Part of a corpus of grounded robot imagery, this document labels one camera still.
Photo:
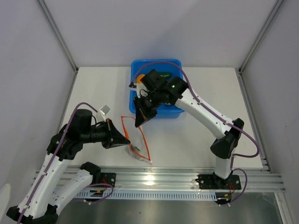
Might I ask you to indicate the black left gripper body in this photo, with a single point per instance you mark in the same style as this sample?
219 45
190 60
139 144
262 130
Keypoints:
98 134

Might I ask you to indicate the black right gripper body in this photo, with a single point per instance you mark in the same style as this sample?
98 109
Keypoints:
149 103

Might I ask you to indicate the clear orange-zipper zip bag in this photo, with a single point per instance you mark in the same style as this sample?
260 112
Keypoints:
136 137

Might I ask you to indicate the grey toy fish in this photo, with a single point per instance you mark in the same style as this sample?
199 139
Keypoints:
134 152

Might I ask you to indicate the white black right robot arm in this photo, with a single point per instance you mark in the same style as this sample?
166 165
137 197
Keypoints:
226 131

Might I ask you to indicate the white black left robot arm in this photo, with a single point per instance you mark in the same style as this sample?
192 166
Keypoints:
44 202

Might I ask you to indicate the yellow orange toy mango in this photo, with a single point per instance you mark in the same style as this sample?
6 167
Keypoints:
138 80

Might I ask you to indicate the dark green toy cucumber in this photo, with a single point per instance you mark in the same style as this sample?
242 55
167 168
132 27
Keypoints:
166 75

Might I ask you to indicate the blue plastic bin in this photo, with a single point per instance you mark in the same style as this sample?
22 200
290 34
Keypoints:
164 111

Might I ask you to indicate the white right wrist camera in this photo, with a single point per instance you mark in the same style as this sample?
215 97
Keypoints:
140 90

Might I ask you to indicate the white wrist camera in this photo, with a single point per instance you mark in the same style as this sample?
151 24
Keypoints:
140 90
101 113

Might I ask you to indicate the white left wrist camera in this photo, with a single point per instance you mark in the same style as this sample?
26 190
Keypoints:
101 113

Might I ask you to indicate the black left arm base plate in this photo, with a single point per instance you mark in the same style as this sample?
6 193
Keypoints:
109 178

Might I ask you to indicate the white slotted cable duct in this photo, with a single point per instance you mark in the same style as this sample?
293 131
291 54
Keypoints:
163 195

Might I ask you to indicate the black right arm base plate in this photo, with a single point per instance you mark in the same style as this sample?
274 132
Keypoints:
212 181

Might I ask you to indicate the aluminium front rail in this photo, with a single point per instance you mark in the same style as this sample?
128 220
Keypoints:
183 179

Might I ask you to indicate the left aluminium frame post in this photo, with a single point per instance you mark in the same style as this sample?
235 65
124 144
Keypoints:
57 34

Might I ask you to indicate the aluminium frame post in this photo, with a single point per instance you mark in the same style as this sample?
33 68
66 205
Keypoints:
262 34
57 34

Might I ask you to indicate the right aluminium frame post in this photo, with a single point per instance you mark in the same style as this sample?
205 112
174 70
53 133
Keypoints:
262 34

